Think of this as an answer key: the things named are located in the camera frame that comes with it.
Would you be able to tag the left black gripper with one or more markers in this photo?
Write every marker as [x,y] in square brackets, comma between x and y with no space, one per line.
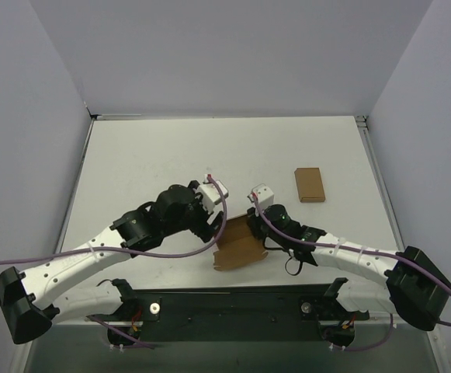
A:
[208,224]

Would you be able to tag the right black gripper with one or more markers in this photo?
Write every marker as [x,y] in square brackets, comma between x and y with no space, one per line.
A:
[256,224]

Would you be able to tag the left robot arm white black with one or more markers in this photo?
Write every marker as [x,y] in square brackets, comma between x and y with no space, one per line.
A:
[35,299]

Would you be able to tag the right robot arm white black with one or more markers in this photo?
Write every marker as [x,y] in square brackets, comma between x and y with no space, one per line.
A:
[406,283]

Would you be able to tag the small folded cardboard box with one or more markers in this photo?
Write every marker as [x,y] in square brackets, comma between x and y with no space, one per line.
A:
[309,184]

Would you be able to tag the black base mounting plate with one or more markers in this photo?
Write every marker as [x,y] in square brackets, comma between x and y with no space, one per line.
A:
[288,313]

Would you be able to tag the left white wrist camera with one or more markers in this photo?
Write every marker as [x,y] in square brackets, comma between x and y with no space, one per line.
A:
[211,195]

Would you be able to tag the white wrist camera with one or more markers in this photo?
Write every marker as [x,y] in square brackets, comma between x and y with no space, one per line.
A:
[211,195]
[262,196]

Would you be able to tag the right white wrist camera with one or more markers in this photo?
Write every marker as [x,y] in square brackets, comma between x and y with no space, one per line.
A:
[262,196]

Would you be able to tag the aluminium frame rail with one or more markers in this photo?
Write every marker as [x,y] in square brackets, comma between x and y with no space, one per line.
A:
[361,123]

